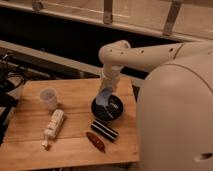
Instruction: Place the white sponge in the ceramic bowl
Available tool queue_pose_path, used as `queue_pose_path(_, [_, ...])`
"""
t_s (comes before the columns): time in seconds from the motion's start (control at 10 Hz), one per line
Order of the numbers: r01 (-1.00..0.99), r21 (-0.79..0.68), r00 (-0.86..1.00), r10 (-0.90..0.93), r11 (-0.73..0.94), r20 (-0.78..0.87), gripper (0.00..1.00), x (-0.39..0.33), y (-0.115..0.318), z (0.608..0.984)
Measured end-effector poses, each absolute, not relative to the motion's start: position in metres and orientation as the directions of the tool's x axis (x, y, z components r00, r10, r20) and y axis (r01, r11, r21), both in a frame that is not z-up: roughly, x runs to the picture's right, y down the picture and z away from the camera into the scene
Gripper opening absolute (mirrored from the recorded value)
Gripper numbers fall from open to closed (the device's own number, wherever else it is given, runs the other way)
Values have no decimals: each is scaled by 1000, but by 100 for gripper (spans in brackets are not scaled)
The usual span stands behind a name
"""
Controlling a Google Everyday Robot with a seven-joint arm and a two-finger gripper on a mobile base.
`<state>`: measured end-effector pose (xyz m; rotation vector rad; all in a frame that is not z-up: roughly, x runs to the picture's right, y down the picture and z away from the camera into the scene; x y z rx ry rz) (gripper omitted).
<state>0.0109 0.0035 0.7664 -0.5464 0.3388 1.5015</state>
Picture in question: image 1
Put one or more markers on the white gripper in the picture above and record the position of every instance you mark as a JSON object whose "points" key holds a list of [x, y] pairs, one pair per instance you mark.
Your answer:
{"points": [[110, 76]]}

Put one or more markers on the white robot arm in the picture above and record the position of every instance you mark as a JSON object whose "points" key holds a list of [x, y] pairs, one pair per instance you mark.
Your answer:
{"points": [[174, 105]]}

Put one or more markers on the black ceramic bowl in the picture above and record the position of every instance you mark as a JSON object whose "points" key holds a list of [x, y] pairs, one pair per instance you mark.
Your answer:
{"points": [[111, 112]]}

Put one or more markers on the black white striped block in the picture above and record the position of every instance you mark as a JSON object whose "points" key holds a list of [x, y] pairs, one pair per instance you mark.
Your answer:
{"points": [[104, 130]]}

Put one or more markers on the brown oblong object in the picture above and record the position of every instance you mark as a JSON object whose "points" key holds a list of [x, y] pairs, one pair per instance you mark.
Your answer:
{"points": [[96, 141]]}

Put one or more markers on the translucent plastic cup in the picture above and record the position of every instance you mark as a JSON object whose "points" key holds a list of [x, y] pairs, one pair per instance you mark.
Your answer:
{"points": [[48, 97]]}

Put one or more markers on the wooden table board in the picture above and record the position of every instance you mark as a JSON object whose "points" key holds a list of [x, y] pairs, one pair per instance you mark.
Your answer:
{"points": [[22, 149]]}

